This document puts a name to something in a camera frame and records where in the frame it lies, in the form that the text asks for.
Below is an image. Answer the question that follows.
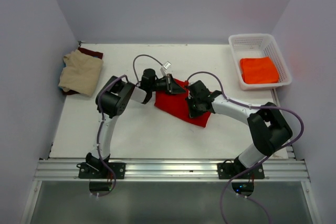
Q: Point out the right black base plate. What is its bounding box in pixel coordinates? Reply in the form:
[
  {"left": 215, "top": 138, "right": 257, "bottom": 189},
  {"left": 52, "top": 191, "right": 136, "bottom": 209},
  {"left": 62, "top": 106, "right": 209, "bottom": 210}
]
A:
[{"left": 217, "top": 158, "right": 265, "bottom": 179}]

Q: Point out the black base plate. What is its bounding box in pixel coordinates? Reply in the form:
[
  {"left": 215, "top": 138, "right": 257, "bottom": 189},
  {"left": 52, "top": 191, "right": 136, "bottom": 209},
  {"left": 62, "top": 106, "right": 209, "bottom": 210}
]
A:
[
  {"left": 76, "top": 162, "right": 126, "bottom": 179},
  {"left": 217, "top": 158, "right": 265, "bottom": 179}
]

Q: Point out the white plastic basket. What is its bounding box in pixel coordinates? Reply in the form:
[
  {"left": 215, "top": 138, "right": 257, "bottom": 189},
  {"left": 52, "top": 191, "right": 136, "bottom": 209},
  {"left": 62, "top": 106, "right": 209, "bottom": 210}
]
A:
[{"left": 228, "top": 34, "right": 292, "bottom": 90}]

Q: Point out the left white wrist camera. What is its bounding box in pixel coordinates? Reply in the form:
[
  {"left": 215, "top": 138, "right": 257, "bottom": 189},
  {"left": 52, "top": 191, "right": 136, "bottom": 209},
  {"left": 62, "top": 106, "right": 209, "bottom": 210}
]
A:
[{"left": 160, "top": 61, "right": 171, "bottom": 77}]

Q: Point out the aluminium mounting rail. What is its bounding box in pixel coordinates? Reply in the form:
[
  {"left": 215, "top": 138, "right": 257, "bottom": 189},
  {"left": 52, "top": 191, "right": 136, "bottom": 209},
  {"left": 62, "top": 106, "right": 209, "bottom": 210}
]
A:
[{"left": 34, "top": 158, "right": 310, "bottom": 182}]

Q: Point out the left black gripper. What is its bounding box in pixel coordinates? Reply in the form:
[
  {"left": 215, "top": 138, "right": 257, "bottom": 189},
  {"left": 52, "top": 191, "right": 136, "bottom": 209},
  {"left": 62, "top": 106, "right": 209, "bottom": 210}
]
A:
[{"left": 149, "top": 73, "right": 185, "bottom": 95}]

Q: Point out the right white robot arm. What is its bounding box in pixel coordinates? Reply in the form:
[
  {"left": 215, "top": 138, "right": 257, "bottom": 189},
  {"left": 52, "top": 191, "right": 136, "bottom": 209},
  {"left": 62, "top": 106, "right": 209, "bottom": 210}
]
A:
[{"left": 186, "top": 81, "right": 292, "bottom": 178}]

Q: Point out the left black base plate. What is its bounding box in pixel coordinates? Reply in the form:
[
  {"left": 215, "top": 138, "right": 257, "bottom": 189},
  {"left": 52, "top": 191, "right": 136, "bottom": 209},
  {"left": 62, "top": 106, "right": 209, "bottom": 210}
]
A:
[{"left": 76, "top": 162, "right": 126, "bottom": 179}]

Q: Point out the red t shirt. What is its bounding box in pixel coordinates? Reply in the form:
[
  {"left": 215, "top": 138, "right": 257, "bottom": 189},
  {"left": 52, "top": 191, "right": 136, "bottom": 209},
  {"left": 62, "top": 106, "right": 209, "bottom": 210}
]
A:
[{"left": 154, "top": 90, "right": 211, "bottom": 128}]

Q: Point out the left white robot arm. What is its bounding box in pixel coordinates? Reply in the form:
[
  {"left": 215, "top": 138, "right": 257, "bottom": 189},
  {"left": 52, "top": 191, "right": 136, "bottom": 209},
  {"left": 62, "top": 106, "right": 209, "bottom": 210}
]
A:
[{"left": 86, "top": 69, "right": 186, "bottom": 178}]

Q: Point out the folded beige t shirt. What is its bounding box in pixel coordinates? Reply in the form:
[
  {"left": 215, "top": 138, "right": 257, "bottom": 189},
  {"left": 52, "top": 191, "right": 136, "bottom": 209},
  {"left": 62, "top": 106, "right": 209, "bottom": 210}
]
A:
[{"left": 58, "top": 50, "right": 103, "bottom": 98}]

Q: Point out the folded orange t shirt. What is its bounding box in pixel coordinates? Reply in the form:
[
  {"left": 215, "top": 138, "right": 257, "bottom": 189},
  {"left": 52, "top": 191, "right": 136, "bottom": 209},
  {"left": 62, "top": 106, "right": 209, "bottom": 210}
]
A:
[{"left": 239, "top": 57, "right": 279, "bottom": 84}]

